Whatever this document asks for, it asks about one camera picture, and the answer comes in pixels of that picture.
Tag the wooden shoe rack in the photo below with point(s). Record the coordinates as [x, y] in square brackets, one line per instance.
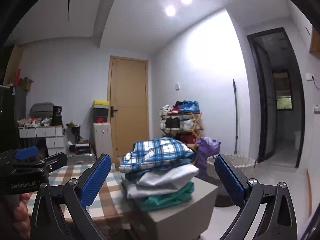
[182, 121]

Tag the checkered bed sheet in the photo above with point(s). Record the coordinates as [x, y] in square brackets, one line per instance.
[109, 209]

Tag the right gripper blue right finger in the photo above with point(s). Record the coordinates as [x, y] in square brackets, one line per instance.
[278, 220]

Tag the black yellow stacked boxes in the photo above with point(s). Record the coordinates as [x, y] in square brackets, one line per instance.
[100, 111]

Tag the white low cabinet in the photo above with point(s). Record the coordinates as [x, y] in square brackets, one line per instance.
[102, 139]

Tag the left hand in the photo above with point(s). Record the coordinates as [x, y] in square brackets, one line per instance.
[15, 223]

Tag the white folded garment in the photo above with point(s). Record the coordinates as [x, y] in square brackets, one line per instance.
[175, 176]

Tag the white drawer desk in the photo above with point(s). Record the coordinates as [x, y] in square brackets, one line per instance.
[55, 136]

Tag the white woven laundry basket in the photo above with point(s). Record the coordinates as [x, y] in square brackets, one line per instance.
[230, 172]

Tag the wooden door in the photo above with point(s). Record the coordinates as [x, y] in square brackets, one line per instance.
[129, 103]

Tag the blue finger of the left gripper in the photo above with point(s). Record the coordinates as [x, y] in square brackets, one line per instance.
[26, 153]

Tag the black doorway frame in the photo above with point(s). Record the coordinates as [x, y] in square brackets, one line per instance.
[282, 104]

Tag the green folded garment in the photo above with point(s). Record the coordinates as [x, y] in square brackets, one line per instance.
[158, 202]

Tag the grey bedside cabinet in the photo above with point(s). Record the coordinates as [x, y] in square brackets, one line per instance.
[185, 221]

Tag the blue white plaid shirt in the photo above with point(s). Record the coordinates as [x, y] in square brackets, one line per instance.
[161, 152]

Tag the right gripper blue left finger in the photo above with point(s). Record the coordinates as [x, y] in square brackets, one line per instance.
[59, 212]

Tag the grey folded garment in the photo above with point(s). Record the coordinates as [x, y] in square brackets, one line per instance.
[136, 191]

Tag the black red shoe box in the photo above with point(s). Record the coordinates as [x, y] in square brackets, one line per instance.
[84, 148]

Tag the grey office chair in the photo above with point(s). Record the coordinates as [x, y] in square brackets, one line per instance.
[41, 110]

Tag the purple plastic bag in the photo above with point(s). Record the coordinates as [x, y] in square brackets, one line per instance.
[206, 147]

